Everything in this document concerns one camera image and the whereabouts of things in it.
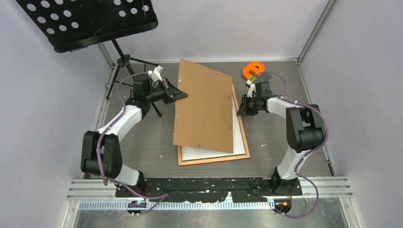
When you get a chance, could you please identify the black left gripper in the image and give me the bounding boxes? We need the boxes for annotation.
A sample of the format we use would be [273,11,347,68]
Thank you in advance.
[146,78,188,105]

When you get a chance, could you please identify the brown cardboard backing board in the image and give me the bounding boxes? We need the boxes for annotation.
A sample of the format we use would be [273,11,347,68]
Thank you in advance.
[173,58,233,153]

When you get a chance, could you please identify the mountain landscape photo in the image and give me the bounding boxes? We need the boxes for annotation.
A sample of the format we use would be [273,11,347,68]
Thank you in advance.
[181,100,247,162]

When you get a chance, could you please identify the copper picture frame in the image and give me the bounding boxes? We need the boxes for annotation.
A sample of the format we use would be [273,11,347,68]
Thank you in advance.
[177,84,251,167]

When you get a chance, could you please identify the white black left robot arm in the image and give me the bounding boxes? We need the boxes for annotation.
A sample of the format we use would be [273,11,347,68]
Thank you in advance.
[80,71,188,198]

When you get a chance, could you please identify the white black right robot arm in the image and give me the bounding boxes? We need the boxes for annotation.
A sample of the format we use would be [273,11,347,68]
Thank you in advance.
[237,80,328,195]

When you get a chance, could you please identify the grey building baseplate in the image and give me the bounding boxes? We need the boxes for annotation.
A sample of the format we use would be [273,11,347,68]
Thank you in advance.
[247,72,272,84]

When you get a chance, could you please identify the orange letter toy block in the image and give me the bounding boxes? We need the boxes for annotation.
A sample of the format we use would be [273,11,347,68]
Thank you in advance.
[242,61,265,80]

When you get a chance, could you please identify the black perforated music stand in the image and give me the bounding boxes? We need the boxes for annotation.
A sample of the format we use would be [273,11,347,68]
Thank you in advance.
[18,0,158,101]

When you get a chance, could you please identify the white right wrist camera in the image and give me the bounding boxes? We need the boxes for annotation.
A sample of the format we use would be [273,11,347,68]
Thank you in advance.
[246,83,256,98]

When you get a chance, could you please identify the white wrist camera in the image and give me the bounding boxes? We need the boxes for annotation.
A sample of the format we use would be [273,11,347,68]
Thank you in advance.
[147,65,163,82]
[246,83,256,98]

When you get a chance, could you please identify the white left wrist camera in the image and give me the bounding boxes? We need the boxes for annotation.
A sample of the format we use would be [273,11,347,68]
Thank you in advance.
[147,65,163,82]

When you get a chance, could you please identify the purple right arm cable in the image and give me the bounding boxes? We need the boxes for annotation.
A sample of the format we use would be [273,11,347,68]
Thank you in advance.
[256,71,330,219]

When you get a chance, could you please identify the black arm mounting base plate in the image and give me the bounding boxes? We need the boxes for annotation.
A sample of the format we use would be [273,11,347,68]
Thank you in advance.
[115,177,302,203]

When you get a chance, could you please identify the aluminium front rail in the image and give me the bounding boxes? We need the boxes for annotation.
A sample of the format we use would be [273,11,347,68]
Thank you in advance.
[67,177,353,210]

